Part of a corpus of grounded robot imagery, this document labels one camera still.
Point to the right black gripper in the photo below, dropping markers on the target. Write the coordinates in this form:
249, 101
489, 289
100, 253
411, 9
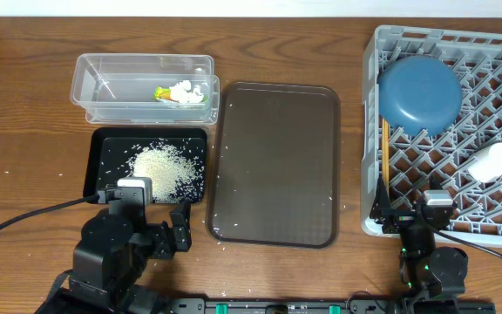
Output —
383, 208

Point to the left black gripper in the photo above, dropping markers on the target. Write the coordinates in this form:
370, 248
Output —
178, 237

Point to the pile of white rice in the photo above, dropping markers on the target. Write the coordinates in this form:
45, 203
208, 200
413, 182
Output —
176, 166

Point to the wooden chopstick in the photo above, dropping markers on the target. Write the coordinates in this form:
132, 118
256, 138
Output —
383, 165
387, 165

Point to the dark blue plate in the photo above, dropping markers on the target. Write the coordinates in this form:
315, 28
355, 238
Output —
419, 93

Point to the white cup green inside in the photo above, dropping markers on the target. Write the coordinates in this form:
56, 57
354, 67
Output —
487, 164

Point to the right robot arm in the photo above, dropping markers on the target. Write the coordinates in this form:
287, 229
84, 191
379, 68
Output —
435, 275

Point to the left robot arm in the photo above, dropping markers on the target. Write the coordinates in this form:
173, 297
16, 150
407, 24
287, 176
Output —
112, 255

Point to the grey plastic dishwasher rack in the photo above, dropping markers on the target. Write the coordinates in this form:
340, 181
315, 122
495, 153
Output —
408, 163

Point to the black plastic tray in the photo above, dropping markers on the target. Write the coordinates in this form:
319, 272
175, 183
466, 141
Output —
104, 133

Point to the dark brown serving tray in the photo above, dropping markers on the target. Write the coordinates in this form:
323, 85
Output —
275, 177

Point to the clear plastic bin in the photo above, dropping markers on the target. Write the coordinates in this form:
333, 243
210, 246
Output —
118, 88

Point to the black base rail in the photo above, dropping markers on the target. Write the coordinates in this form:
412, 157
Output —
361, 305

